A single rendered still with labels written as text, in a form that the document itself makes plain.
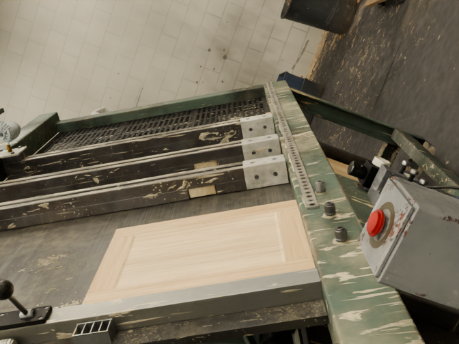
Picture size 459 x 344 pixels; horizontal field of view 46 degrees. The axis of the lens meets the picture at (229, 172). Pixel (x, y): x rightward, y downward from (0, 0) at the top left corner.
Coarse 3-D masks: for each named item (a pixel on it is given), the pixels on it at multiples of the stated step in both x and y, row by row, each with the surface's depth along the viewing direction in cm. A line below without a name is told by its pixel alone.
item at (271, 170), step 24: (216, 168) 162; (240, 168) 158; (264, 168) 158; (72, 192) 165; (96, 192) 161; (120, 192) 161; (144, 192) 161; (168, 192) 161; (0, 216) 164; (24, 216) 164; (48, 216) 163; (72, 216) 163
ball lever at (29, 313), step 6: (0, 282) 97; (6, 282) 97; (0, 288) 96; (6, 288) 97; (12, 288) 98; (0, 294) 96; (6, 294) 97; (12, 300) 101; (18, 306) 102; (24, 312) 104; (30, 312) 105; (24, 318) 105
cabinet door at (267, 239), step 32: (160, 224) 144; (192, 224) 140; (224, 224) 137; (256, 224) 134; (288, 224) 130; (128, 256) 130; (160, 256) 127; (192, 256) 124; (224, 256) 121; (256, 256) 119; (288, 256) 115; (96, 288) 117; (128, 288) 115; (160, 288) 113
